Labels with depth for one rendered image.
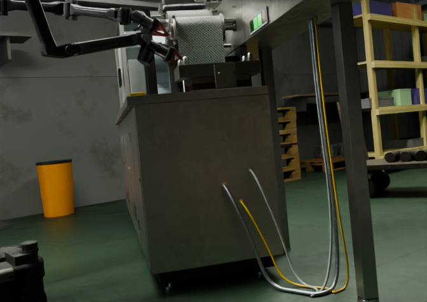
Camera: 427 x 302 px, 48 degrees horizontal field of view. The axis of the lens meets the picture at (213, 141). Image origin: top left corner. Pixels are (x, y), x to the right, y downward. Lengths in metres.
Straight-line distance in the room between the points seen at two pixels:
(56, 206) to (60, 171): 0.36
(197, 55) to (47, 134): 3.44
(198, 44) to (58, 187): 3.04
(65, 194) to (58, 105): 1.11
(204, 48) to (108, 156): 3.62
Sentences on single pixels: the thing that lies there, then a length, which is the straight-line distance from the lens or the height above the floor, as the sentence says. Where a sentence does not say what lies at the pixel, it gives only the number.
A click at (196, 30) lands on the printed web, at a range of 2.53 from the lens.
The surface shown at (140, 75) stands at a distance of 3.50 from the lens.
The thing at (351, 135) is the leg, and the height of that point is 0.64.
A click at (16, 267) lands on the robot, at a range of 2.17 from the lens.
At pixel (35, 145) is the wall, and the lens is 5.67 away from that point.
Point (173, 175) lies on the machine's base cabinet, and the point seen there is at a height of 0.53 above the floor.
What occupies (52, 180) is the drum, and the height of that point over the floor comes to 0.37.
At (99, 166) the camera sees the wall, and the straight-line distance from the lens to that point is 5.91.
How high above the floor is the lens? 0.71
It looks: 1 degrees down
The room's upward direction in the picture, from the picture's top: 6 degrees counter-clockwise
